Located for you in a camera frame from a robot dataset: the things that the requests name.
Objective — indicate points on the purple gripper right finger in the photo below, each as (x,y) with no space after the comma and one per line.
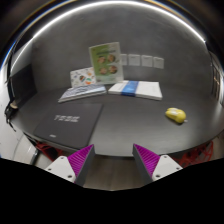
(151,166)

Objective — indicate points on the black closed laptop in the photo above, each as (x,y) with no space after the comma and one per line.
(69,124)

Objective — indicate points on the red stool frame left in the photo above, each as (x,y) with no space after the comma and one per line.
(50,152)

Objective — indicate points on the small colourful white card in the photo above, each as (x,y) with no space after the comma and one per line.
(82,77)

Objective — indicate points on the striped grey book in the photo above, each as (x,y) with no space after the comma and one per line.
(82,92)

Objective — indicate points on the red stool frame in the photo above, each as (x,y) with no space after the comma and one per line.
(50,152)
(196,155)

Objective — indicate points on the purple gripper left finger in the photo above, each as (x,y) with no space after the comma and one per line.
(73,168)

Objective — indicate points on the black monitor at left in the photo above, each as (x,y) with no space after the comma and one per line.
(22,86)

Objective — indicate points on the white book blue band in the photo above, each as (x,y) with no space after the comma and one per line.
(141,89)

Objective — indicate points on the white wall paper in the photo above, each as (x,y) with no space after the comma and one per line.
(124,59)
(147,61)
(158,62)
(134,60)

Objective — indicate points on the red stool frame right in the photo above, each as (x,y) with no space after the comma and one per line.
(196,155)

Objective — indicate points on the green food poster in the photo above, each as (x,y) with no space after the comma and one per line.
(106,62)

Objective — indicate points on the yellow computer mouse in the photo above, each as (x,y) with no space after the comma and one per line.
(176,115)

